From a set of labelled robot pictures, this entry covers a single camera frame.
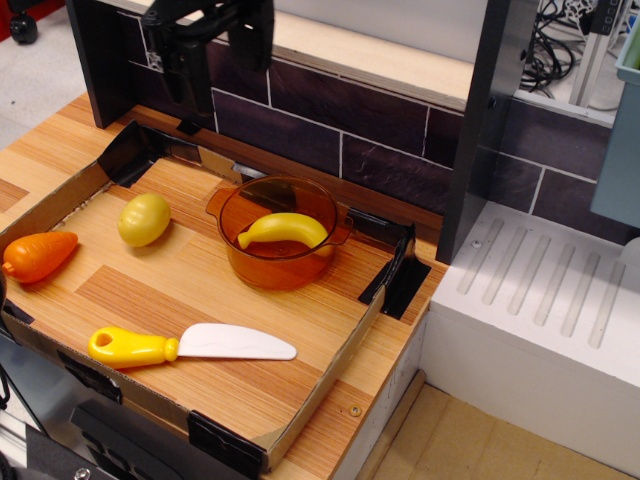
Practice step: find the teal plastic bin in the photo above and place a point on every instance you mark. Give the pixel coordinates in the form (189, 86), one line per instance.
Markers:
(617, 191)

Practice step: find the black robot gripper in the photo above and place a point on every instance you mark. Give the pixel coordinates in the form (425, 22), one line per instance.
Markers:
(249, 26)

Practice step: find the orange transparent plastic pot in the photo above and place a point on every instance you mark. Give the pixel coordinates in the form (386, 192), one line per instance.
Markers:
(284, 265)

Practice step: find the black caster wheel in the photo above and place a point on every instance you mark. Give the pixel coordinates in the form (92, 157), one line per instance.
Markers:
(23, 29)

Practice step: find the yellow handled white toy knife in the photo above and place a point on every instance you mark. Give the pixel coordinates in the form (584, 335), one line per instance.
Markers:
(119, 348)

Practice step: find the yellow green toy potato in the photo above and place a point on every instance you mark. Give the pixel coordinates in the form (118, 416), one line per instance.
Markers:
(144, 219)

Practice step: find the yellow plastic toy banana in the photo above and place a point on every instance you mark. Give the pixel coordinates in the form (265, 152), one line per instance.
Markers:
(277, 227)

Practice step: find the brass screw in table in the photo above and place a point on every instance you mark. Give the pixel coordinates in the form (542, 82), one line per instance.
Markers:
(355, 410)

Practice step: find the orange toy carrot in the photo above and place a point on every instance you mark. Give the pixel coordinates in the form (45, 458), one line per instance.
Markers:
(31, 258)

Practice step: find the dark grey vertical post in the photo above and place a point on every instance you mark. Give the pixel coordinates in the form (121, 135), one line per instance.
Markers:
(502, 51)

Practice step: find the aluminium frame rail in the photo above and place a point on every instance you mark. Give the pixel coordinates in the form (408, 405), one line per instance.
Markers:
(604, 24)

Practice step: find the white dish drying rack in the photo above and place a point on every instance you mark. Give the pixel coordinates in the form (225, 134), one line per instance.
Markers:
(538, 324)

